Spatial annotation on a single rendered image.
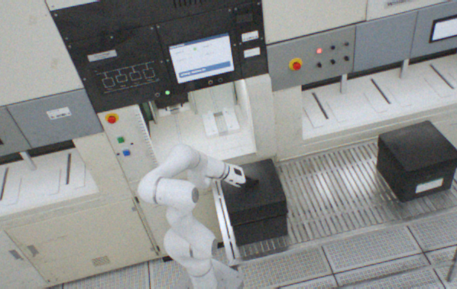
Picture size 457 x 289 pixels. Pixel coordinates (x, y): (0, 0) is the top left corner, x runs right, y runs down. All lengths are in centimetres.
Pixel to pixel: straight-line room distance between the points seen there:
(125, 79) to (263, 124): 77
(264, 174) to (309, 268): 108
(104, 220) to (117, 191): 26
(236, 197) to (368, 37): 102
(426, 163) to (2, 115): 203
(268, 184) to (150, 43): 87
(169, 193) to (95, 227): 139
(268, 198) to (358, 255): 122
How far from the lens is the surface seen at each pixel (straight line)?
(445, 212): 262
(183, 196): 166
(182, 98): 300
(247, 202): 221
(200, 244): 194
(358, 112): 291
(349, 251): 331
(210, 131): 282
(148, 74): 224
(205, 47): 220
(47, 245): 315
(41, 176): 305
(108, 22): 211
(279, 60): 232
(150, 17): 210
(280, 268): 323
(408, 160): 247
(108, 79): 226
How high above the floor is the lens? 280
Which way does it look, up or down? 44 degrees down
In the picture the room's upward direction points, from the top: 11 degrees counter-clockwise
